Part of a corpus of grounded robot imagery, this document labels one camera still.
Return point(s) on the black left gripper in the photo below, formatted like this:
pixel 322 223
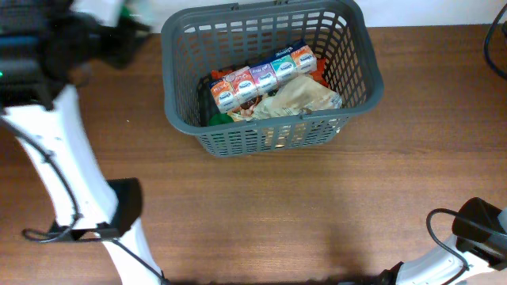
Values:
pixel 123 41

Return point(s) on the green lid cheese shaker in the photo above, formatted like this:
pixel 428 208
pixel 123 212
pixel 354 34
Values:
pixel 219 119

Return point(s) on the blue tissue multipack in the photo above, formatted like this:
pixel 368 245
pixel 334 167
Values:
pixel 232 88

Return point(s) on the tan crinkled snack bag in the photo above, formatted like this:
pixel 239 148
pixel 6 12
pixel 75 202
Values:
pixel 243 111

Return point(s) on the cream bag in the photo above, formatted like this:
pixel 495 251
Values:
pixel 301 95

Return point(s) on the orange spaghetti package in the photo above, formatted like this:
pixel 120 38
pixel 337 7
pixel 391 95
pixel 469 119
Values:
pixel 316 75

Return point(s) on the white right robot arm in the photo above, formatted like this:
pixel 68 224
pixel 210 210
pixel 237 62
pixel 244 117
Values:
pixel 476 245

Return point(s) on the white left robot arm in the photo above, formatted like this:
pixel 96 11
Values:
pixel 41 43

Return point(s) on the grey plastic slotted basket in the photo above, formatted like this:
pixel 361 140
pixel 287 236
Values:
pixel 196 41

